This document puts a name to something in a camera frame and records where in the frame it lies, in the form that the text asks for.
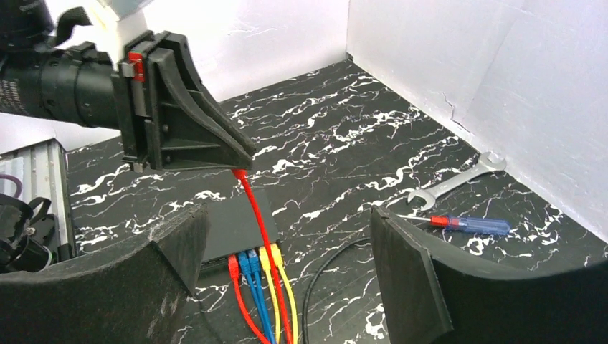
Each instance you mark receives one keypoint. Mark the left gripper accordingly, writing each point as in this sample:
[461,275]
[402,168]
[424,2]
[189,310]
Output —
[168,120]

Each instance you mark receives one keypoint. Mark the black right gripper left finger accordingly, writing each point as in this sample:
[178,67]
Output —
[132,291]

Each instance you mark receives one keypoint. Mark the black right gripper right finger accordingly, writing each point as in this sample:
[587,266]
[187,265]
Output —
[434,292]

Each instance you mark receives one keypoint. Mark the black network switch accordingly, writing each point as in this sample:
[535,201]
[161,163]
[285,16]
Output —
[233,228]

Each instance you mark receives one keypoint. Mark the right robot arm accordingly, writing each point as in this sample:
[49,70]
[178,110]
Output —
[24,232]

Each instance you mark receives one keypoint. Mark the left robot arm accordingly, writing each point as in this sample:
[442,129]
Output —
[99,66]

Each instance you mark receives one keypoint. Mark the silver wrench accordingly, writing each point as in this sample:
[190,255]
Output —
[488,162]

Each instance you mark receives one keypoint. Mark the blue handled screwdriver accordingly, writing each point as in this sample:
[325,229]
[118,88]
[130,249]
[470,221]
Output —
[471,225]

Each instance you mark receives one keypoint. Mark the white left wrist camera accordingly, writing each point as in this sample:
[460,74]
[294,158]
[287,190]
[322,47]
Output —
[117,22]

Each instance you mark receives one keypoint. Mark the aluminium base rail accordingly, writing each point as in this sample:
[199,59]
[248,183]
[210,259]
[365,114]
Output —
[42,173]

